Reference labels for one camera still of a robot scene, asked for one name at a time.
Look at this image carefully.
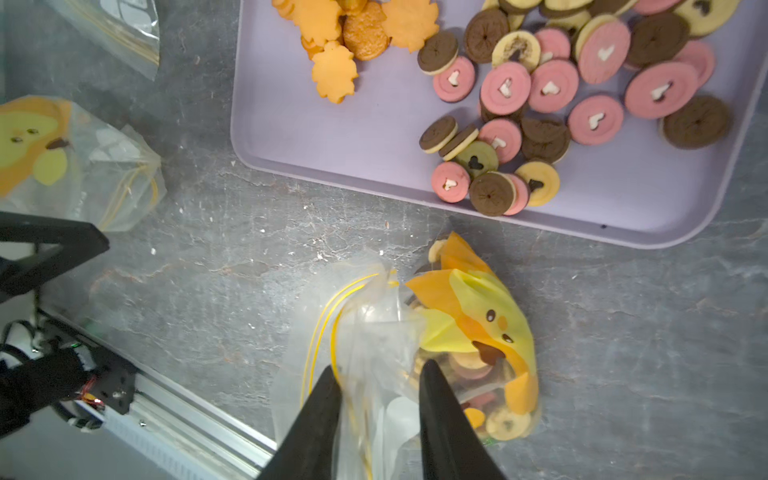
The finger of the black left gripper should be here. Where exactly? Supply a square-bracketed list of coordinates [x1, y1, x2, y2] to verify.
[1, 212, 110, 302]

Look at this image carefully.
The ziploc bag of mixed cookies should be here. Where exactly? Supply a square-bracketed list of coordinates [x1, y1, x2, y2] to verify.
[1, 96, 167, 232]

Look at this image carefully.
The pile of orange cookies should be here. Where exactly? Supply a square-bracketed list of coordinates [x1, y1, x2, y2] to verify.
[271, 0, 440, 104]

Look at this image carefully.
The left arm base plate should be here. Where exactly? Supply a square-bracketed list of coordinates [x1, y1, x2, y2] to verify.
[78, 347, 138, 415]

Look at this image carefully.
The ziploc bag of orange cookies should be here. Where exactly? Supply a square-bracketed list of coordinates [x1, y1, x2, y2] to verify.
[47, 0, 160, 81]

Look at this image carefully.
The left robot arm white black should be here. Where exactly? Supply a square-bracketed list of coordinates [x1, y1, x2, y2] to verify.
[1, 212, 110, 437]

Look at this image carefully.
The lavender plastic tray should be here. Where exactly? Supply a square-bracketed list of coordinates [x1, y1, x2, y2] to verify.
[231, 1, 767, 249]

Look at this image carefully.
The aluminium front rail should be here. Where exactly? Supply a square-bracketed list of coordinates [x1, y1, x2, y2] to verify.
[37, 309, 277, 479]

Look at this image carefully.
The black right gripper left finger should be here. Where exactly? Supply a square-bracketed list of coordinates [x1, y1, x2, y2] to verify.
[257, 366, 342, 480]

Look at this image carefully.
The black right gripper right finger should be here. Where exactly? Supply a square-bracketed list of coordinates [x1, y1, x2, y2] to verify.
[419, 360, 505, 480]

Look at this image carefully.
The pile of mixed sandwich cookies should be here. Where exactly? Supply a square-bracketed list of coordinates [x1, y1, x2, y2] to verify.
[417, 1, 738, 217]

